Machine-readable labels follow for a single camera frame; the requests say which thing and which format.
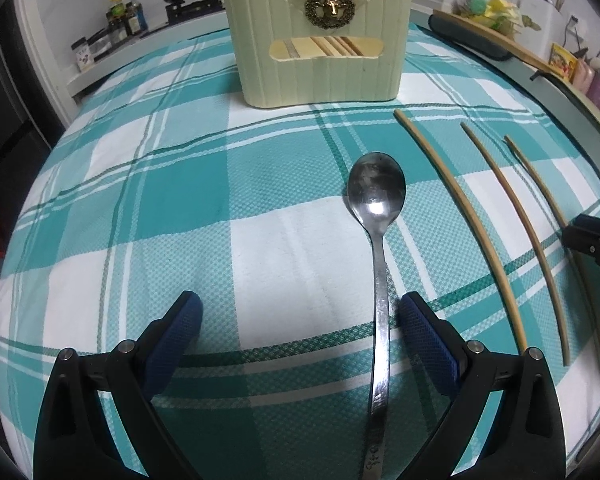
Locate wooden chopstick group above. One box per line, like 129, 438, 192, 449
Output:
502, 134, 600, 361
459, 121, 572, 366

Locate small steel spoon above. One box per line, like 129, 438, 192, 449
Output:
347, 152, 406, 479

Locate yellow box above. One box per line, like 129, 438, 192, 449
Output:
548, 44, 578, 81

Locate wooden cutting board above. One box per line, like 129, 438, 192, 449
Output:
428, 10, 568, 82

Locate white utensil holder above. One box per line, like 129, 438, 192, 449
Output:
517, 0, 567, 61

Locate bag of yellow green sponges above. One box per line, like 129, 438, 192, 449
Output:
452, 0, 540, 39

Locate teal plaid tablecloth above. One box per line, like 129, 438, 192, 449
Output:
0, 28, 600, 479

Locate dark refrigerator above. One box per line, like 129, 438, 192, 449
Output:
0, 0, 62, 256

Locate cream utensil holder box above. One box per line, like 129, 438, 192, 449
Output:
223, 0, 412, 108

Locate spice jar white label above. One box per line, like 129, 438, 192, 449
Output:
71, 37, 95, 73

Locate condiment bottles group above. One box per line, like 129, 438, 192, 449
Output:
106, 0, 148, 44

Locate black gas stove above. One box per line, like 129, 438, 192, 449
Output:
144, 0, 224, 30

